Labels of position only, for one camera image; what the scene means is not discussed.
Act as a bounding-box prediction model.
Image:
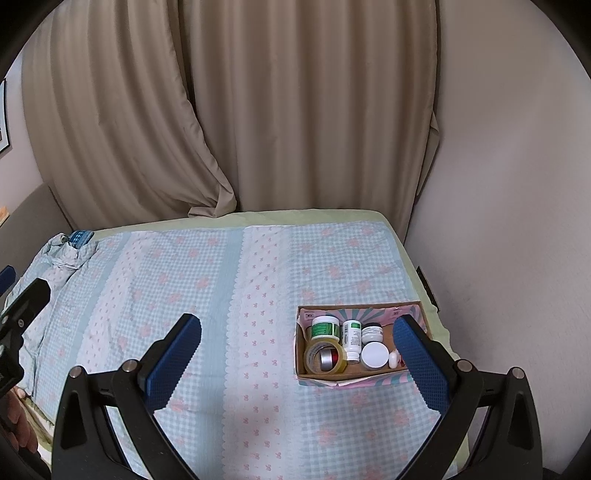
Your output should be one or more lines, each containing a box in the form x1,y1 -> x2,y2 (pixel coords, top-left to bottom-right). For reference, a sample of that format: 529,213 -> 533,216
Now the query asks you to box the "red lid round tin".
316,348 -> 341,371

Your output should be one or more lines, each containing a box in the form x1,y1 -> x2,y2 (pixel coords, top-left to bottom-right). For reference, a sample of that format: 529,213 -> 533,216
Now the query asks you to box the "light green bed sheet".
41,210 -> 462,480

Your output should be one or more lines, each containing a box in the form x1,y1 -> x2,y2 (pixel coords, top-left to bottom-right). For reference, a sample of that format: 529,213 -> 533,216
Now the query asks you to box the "person's left hand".
0,388 -> 40,455

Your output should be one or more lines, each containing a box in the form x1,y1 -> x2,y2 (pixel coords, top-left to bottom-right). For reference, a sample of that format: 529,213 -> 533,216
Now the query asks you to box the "framed wall picture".
0,78 -> 12,153

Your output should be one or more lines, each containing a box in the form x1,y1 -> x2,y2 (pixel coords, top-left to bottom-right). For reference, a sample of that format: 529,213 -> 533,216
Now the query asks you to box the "pink printed cardboard box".
294,300 -> 432,387

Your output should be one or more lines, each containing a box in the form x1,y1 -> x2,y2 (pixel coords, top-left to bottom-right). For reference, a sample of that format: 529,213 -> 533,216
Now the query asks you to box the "beige curtain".
21,0 -> 439,232

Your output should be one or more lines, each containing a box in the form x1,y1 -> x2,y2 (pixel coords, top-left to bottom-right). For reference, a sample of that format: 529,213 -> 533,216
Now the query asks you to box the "green jar white lid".
310,315 -> 341,344

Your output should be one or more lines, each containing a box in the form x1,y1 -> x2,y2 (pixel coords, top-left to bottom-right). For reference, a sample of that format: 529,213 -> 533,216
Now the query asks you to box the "grey headboard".
0,182 -> 75,278

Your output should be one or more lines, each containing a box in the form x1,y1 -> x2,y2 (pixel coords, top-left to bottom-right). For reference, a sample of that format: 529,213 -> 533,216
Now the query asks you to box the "blue pink checked blanket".
9,222 -> 458,480

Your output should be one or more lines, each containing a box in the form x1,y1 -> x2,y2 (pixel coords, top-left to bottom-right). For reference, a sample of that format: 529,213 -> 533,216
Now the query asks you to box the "glass jar white lid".
360,342 -> 390,371

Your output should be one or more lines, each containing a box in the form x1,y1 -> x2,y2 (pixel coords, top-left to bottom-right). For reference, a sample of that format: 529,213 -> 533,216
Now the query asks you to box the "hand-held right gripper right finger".
369,315 -> 543,480

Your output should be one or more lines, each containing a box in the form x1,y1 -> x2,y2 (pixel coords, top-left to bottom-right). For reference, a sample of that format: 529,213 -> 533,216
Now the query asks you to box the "yellow tape roll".
303,338 -> 348,374

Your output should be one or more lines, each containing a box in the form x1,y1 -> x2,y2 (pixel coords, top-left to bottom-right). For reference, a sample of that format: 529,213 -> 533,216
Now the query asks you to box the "white bottle green label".
341,320 -> 362,363

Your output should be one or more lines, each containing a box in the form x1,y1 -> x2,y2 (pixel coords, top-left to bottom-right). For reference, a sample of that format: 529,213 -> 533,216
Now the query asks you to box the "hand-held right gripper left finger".
50,314 -> 206,480

